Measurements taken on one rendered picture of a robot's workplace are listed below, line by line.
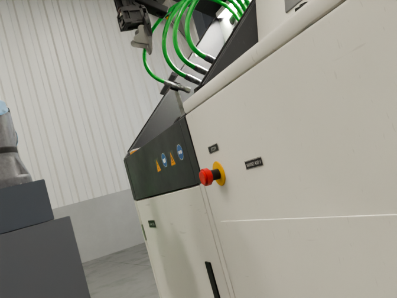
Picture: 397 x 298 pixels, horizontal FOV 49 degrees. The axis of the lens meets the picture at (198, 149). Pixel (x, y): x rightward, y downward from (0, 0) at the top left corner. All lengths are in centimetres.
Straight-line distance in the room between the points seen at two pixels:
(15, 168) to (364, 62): 85
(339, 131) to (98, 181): 746
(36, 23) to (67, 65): 88
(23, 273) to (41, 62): 737
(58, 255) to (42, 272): 5
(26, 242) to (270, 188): 57
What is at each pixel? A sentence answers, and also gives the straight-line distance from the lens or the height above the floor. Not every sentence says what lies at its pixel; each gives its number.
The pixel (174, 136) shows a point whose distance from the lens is 110.
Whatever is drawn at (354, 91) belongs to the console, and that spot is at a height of 85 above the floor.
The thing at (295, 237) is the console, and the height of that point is 67.
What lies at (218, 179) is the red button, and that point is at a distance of 91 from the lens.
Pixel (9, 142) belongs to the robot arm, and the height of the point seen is 101.
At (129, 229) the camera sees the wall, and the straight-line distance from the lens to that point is 803.
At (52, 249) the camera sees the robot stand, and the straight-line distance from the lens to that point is 107.
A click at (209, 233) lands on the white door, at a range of 105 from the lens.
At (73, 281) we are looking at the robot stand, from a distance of 108.
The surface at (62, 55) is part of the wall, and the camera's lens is 840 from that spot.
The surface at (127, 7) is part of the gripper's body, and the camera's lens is 144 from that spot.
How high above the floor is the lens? 80
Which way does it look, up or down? 4 degrees up
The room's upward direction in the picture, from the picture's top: 16 degrees counter-clockwise
